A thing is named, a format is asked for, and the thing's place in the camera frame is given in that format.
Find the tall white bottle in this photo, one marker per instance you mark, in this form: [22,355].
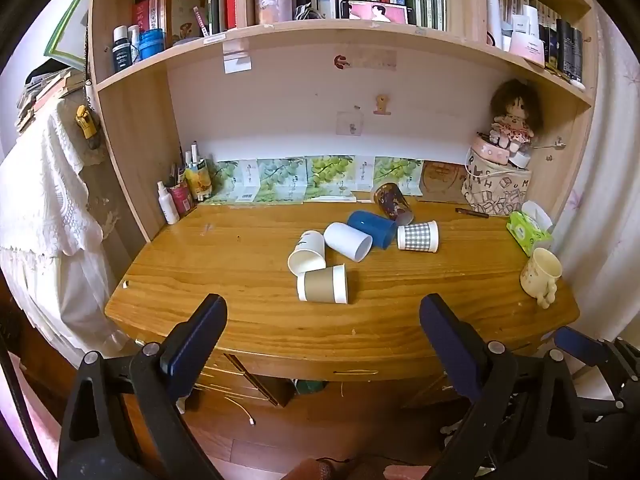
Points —
[492,10]

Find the blue jar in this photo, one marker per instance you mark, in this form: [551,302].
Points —
[151,44]

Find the white lace cloth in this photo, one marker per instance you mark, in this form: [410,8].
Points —
[45,220]

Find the white marker pen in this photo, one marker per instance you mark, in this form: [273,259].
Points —
[194,152]

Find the pink and white box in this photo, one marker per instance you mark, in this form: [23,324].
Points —
[527,46]

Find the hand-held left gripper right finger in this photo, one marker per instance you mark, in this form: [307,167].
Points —
[452,345]

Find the wooden desk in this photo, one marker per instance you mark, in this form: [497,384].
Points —
[350,360]

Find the brown mushroom print box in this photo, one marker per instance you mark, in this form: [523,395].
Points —
[182,15]

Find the row of dark boxes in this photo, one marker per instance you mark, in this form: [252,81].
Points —
[565,45]

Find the brown cardboard panel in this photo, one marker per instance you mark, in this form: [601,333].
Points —
[441,181]

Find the letter print storage box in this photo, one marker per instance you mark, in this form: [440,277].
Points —
[495,190]

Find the brown pen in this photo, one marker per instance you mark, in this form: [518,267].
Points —
[471,212]

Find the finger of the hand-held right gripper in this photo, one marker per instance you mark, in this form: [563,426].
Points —
[580,346]

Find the stack of books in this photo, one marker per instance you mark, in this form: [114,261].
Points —
[42,92]

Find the pale floral curtain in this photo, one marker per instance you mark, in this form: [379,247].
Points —
[612,170]

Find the yellow toy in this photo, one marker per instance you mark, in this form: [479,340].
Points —
[85,122]

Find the green framed picture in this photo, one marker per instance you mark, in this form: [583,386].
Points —
[65,25]

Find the cream ceramic mug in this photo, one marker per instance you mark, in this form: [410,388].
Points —
[539,275]

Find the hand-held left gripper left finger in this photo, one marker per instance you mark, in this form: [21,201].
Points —
[192,345]

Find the dark bottle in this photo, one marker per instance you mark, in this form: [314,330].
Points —
[120,50]

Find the brown paper cup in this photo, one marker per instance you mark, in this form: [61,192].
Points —
[322,285]

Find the rag doll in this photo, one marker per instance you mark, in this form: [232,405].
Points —
[515,110]

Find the wooden wall hook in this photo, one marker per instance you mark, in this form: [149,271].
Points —
[381,105]

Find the red box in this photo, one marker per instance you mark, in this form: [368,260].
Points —
[141,14]

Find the checked paper cup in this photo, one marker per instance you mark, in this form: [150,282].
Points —
[417,236]

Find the green tissue pack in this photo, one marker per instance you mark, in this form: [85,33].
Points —
[527,230]

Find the white spray bottle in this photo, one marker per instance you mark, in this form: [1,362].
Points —
[168,206]

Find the white paper label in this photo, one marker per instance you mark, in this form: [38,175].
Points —
[236,58]

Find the blue plastic cup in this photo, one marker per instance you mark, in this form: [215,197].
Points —
[372,226]

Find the dark patterned cup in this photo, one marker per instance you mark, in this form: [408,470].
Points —
[392,201]

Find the pink round box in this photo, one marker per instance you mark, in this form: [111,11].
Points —
[492,150]

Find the plain white paper cup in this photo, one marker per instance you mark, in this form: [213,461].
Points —
[347,241]

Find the white printed paper cup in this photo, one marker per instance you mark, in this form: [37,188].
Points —
[306,260]

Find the small white bottle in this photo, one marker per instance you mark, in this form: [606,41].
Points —
[134,40]

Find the grape print carton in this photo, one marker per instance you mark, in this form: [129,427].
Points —
[280,177]
[330,172]
[232,180]
[397,169]

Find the wooden bookshelf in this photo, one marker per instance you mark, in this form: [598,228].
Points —
[131,125]

